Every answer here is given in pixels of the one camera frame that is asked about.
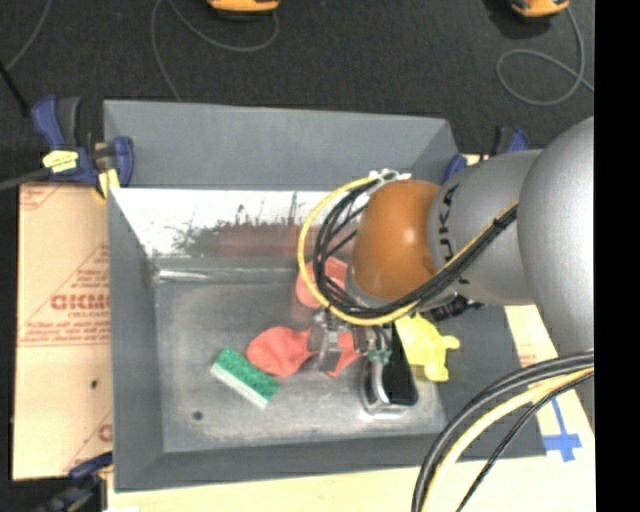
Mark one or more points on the orange-red cloth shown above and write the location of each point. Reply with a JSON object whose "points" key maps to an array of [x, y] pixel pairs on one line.
{"points": [[280, 351]]}

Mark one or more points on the green and white sponge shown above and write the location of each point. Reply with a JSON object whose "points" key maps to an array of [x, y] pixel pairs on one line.
{"points": [[243, 376]]}

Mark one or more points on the yellow toy animal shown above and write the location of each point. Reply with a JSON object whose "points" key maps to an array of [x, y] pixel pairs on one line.
{"points": [[426, 347]]}

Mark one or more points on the grey metal bin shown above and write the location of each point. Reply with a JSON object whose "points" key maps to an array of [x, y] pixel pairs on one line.
{"points": [[210, 310]]}

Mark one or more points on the brown cardboard board, red print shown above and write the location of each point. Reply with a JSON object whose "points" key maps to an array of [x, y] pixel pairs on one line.
{"points": [[60, 300]]}

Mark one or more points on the black cylinder on white bracket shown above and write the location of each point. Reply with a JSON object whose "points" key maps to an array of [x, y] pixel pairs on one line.
{"points": [[448, 311]]}

